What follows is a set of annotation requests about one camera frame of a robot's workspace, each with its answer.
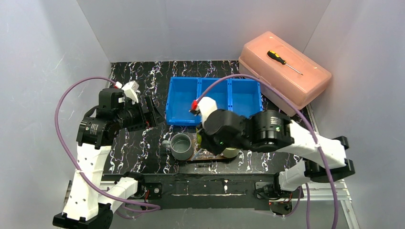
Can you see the oval wooden tray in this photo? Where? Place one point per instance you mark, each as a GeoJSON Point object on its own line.
{"type": "Point", "coordinates": [189, 159]}

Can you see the yellow black screwdriver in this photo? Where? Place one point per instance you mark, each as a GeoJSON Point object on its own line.
{"type": "Point", "coordinates": [273, 55]}

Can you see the light green ceramic mug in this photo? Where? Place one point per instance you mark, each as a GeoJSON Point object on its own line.
{"type": "Point", "coordinates": [230, 152]}

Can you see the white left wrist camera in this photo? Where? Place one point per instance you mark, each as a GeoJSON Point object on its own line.
{"type": "Point", "coordinates": [130, 89]}

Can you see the yellow-green toothpaste tube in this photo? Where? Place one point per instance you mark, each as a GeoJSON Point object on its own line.
{"type": "Point", "coordinates": [198, 135]}

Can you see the grey-blue ceramic mug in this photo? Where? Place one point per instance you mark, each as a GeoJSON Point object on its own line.
{"type": "Point", "coordinates": [180, 146]}

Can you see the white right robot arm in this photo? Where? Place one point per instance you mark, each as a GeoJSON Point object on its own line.
{"type": "Point", "coordinates": [269, 131]}

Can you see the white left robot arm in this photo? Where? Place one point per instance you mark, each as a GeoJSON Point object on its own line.
{"type": "Point", "coordinates": [89, 207]}

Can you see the blue three-compartment bin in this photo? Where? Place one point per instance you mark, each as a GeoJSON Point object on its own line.
{"type": "Point", "coordinates": [242, 96]}

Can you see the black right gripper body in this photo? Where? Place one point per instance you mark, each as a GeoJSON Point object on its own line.
{"type": "Point", "coordinates": [207, 146]}

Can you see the white toothbrush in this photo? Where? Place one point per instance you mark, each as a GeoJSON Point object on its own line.
{"type": "Point", "coordinates": [196, 155]}

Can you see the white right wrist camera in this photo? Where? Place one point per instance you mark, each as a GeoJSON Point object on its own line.
{"type": "Point", "coordinates": [203, 108]}

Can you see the pink plastic toolbox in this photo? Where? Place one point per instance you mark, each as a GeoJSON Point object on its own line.
{"type": "Point", "coordinates": [300, 90]}

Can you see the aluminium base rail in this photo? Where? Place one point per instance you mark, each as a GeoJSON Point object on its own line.
{"type": "Point", "coordinates": [225, 188]}

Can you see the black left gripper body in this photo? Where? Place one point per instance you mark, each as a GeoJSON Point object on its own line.
{"type": "Point", "coordinates": [149, 111]}

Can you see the clear plastic toothbrush holder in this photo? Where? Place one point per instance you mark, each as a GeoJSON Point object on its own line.
{"type": "Point", "coordinates": [206, 155]}

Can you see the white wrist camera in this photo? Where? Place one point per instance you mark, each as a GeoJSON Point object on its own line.
{"type": "Point", "coordinates": [130, 89]}
{"type": "Point", "coordinates": [203, 108]}

